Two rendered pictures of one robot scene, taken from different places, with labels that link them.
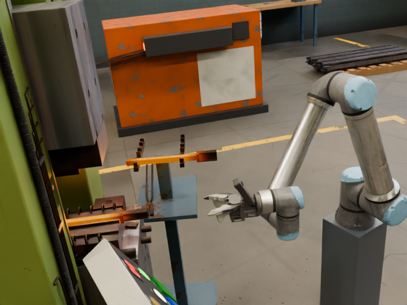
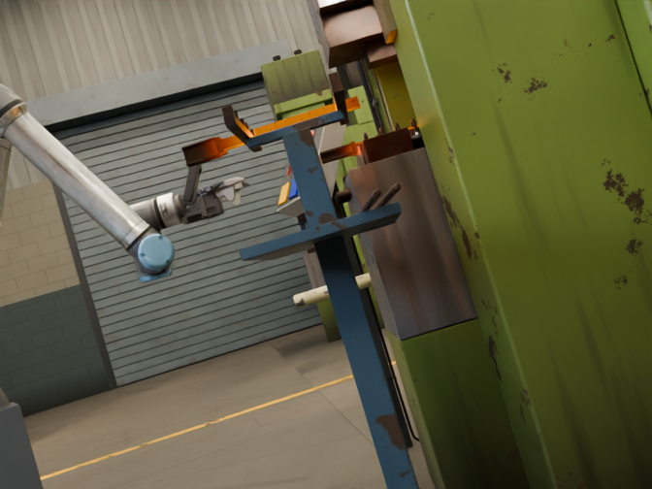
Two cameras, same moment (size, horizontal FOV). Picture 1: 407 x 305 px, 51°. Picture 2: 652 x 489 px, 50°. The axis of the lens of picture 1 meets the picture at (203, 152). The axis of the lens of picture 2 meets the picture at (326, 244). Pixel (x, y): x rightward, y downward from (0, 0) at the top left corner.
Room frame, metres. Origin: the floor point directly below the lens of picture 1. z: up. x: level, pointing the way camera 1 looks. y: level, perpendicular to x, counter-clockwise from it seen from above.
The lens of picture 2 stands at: (3.33, 0.26, 0.68)
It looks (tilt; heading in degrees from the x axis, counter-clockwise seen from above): 2 degrees up; 183
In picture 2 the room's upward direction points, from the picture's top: 17 degrees counter-clockwise
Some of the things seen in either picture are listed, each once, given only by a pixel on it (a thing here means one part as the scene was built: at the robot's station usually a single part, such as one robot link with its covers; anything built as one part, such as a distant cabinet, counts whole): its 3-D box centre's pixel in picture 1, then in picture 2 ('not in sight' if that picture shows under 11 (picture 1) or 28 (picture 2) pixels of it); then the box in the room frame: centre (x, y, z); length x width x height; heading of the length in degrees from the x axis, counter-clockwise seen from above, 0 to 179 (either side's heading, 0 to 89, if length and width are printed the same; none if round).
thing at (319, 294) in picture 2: not in sight; (358, 282); (1.01, 0.22, 0.62); 0.44 x 0.05 x 0.05; 94
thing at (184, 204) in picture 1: (167, 197); (327, 235); (1.89, 0.21, 0.76); 0.40 x 0.30 x 0.02; 179
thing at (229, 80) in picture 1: (175, 68); not in sight; (5.34, 0.24, 0.63); 2.10 x 1.12 x 1.25; 102
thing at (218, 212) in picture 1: (220, 215); (235, 194); (1.34, -0.04, 0.98); 0.09 x 0.03 x 0.06; 122
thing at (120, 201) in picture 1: (109, 208); (387, 148); (1.52, 0.41, 0.95); 0.12 x 0.09 x 0.07; 94
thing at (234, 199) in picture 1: (243, 206); (200, 204); (1.40, -0.13, 0.97); 0.12 x 0.08 x 0.09; 94
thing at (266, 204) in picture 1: (263, 201); (171, 210); (1.41, -0.21, 0.98); 0.10 x 0.05 x 0.09; 4
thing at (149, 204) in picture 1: (149, 185); (371, 209); (2.01, 0.30, 0.77); 0.60 x 0.04 x 0.01; 4
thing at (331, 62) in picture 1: (360, 62); not in sight; (6.71, -2.64, 0.12); 1.58 x 0.80 x 0.24; 102
